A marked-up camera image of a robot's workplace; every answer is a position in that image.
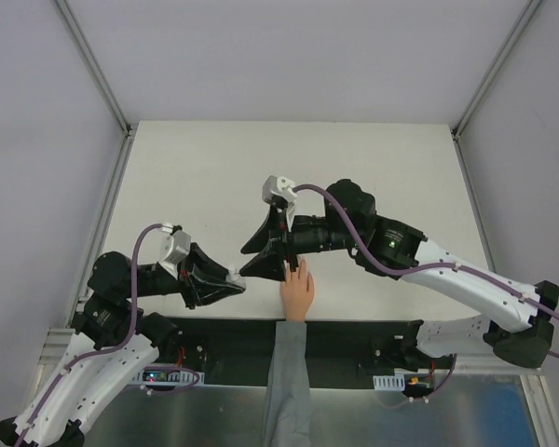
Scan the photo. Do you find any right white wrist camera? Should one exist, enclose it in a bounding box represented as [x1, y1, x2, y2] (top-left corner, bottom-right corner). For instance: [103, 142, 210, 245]
[262, 175, 297, 220]

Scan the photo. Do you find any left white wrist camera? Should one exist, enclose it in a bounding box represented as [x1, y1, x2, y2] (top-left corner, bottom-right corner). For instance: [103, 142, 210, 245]
[157, 223, 191, 278]

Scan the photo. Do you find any aluminium frame post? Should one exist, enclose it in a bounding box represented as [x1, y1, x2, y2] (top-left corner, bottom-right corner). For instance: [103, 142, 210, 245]
[449, 0, 544, 139]
[50, 0, 138, 139]

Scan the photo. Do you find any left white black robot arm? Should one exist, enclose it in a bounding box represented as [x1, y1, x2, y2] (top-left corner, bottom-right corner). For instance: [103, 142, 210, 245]
[0, 243, 246, 446]

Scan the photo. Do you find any grey sleeved forearm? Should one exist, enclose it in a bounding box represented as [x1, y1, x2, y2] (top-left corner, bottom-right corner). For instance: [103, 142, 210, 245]
[262, 321, 312, 446]

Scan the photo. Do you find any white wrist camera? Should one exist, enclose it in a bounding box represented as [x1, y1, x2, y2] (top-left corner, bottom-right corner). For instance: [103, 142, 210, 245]
[157, 223, 191, 278]
[262, 175, 297, 220]

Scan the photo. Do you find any mannequin hand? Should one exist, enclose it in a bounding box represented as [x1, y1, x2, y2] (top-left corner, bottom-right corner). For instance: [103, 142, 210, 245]
[279, 258, 315, 322]

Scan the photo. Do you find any right aluminium frame post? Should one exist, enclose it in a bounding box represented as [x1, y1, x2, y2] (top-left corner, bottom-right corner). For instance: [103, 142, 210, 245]
[449, 0, 544, 139]

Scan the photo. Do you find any white cable duct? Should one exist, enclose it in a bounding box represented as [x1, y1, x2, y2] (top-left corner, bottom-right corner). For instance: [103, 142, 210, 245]
[373, 372, 406, 392]
[130, 366, 205, 387]

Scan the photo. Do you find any left aluminium frame post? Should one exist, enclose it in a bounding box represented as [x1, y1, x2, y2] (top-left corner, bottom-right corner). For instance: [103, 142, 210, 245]
[50, 0, 138, 139]

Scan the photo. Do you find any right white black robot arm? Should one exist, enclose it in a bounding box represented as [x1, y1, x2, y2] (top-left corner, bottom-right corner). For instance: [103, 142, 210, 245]
[239, 176, 559, 369]

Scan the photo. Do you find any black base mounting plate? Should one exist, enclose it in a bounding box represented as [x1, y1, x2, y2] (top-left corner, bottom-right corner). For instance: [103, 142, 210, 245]
[69, 314, 518, 387]

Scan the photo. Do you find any right white cable duct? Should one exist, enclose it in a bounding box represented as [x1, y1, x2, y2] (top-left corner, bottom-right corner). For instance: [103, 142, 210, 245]
[373, 372, 406, 392]

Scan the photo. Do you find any left white cable duct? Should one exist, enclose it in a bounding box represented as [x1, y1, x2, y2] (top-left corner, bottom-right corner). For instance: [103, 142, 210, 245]
[130, 366, 205, 387]

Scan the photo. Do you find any clear nail polish bottle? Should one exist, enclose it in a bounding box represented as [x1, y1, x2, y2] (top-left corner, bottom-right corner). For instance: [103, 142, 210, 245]
[226, 265, 244, 283]

